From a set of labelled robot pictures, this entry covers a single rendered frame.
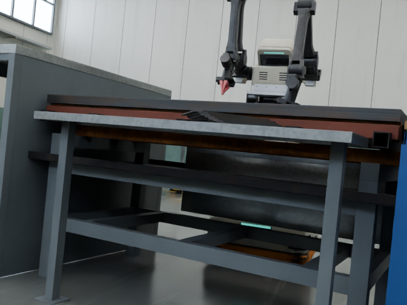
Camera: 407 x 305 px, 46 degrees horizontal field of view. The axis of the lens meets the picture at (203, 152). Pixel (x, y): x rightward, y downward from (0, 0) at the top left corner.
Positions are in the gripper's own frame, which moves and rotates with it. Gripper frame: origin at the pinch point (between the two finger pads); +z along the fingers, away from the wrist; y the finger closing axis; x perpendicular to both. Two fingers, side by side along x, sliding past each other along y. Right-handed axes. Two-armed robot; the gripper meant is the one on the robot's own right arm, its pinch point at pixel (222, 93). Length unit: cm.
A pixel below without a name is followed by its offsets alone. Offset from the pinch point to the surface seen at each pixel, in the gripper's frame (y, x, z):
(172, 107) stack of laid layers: 6, -63, 49
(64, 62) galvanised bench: -65, -53, 20
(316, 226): 58, 23, 63
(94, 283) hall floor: -34, -13, 116
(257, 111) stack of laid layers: 42, -68, 52
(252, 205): 23, 25, 55
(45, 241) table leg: -58, -26, 103
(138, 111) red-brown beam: -11, -60, 50
